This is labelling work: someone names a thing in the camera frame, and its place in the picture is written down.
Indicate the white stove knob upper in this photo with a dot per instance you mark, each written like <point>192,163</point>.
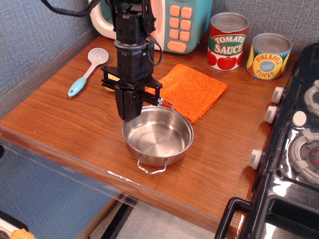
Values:
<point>277,95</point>

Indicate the black toy stove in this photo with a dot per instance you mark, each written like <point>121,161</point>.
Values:
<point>285,201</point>

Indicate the stainless steel pot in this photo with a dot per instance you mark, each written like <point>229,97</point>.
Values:
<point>158,137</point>

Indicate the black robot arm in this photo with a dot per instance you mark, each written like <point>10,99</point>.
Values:
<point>133,22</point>

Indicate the yellow toy potato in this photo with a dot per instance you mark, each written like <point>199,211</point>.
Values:
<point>111,77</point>

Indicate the white stove knob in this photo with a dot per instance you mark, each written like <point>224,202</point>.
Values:
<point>255,158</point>
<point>270,114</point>
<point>277,95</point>

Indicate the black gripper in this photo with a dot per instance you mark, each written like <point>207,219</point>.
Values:
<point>135,65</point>

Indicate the white stove knob lower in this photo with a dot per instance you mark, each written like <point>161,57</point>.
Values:
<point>255,158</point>

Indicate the teal toy microwave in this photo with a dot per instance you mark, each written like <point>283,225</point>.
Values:
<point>180,24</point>

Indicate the white spoon teal handle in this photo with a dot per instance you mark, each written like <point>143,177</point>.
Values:
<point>96,56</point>

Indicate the tomato sauce can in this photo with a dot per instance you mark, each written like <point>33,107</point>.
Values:
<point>227,37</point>

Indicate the white stove knob middle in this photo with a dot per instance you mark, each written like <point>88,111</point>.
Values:
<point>270,114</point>

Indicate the orange object bottom left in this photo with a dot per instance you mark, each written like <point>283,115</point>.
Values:
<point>21,234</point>

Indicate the orange knitted cloth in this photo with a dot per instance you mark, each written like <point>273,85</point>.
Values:
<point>191,92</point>

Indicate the pineapple slices can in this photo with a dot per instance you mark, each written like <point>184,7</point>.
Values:
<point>268,56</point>

